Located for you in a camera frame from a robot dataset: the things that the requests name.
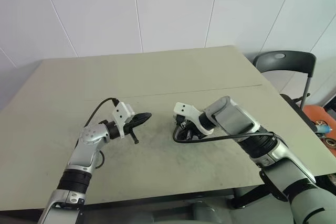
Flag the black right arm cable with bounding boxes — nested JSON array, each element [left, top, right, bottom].
[[172, 123, 278, 144]]

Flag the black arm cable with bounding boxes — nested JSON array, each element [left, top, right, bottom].
[[172, 123, 278, 144], [84, 98, 119, 169]]

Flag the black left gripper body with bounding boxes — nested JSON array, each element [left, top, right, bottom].
[[123, 119, 139, 145]]

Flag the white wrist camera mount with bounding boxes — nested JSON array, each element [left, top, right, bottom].
[[173, 102, 214, 134], [112, 101, 135, 138]]

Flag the black table frame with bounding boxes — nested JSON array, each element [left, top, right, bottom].
[[78, 174, 336, 210]]

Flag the black folding chair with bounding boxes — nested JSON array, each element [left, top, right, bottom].
[[253, 50, 320, 130]]

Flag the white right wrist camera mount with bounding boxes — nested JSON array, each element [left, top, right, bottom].
[[173, 102, 214, 134]]

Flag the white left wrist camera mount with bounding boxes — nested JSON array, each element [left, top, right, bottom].
[[112, 101, 135, 138]]

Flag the orange stool with items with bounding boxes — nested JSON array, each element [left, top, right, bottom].
[[301, 104, 336, 152]]

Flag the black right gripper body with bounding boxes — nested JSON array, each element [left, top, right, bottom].
[[172, 113, 203, 130]]

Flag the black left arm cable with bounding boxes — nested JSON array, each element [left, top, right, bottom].
[[84, 98, 119, 169]]

